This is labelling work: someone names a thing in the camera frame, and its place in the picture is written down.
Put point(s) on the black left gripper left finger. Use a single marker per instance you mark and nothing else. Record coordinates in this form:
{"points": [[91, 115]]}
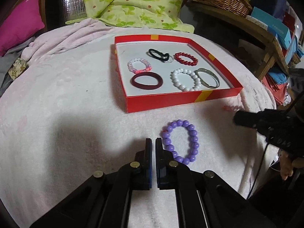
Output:
{"points": [[137, 175]]}

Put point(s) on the person's right hand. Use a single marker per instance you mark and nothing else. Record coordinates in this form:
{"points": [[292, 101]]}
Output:
{"points": [[287, 165]]}

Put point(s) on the wooden shelf rack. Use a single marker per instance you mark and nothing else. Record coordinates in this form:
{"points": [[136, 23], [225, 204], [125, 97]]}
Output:
{"points": [[272, 53]]}

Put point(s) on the pale pink fleece blanket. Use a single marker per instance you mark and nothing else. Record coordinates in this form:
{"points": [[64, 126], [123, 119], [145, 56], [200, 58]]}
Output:
{"points": [[64, 118]]}

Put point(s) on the magenta pillow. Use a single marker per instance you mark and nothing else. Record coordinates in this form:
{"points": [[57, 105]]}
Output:
{"points": [[24, 21]]}

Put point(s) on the grey cloth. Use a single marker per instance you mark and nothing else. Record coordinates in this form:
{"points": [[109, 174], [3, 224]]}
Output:
{"points": [[7, 62]]}

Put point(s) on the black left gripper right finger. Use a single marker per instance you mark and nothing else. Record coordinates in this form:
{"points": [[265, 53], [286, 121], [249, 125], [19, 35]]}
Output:
{"points": [[171, 174]]}

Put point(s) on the green clover print quilt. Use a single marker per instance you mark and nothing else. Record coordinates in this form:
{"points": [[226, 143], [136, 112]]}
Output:
{"points": [[158, 14]]}

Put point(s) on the silver metal bangle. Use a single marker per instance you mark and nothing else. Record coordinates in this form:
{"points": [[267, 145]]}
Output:
{"points": [[208, 78]]}

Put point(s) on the beige floral fabric pouch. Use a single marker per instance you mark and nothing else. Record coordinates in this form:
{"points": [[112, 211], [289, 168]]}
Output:
{"points": [[18, 67]]}

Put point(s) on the blue cardboard box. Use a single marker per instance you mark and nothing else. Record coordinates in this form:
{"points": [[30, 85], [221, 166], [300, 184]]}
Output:
{"points": [[280, 29]]}

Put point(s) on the red shallow box lid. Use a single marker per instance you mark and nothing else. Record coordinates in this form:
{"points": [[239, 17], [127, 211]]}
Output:
{"points": [[157, 71]]}

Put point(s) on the silver foil insulation mat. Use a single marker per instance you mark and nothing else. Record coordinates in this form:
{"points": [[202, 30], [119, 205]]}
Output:
{"points": [[73, 10]]}

